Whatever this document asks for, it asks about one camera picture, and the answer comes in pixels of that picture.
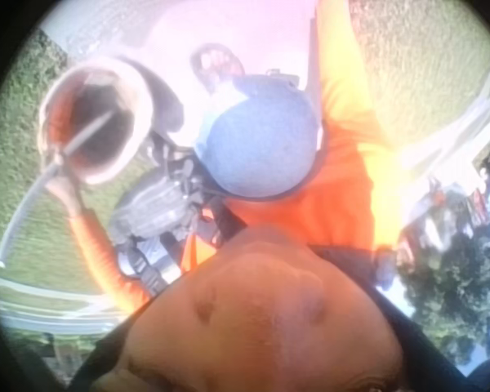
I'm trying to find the white bucket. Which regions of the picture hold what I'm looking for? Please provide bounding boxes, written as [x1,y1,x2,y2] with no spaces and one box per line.
[38,56,155,185]

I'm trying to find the person's legs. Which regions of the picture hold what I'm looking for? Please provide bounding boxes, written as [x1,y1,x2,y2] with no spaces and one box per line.
[189,42,324,202]

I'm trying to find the grey curved wand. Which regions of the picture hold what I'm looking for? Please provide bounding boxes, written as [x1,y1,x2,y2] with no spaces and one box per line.
[0,110,116,269]

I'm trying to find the green tree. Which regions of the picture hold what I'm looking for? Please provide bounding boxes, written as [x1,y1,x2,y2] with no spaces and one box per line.
[387,228,490,371]

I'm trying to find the grey engine machine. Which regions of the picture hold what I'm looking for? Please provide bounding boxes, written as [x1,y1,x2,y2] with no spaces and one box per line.
[109,134,230,247]

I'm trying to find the black harness straps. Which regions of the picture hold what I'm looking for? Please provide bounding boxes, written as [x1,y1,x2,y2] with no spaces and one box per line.
[117,203,248,296]

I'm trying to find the person's left hand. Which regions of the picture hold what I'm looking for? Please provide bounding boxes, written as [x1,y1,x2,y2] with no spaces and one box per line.
[43,149,86,218]

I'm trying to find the parked vehicles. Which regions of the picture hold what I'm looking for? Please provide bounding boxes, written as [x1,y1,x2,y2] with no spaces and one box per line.
[394,174,490,262]

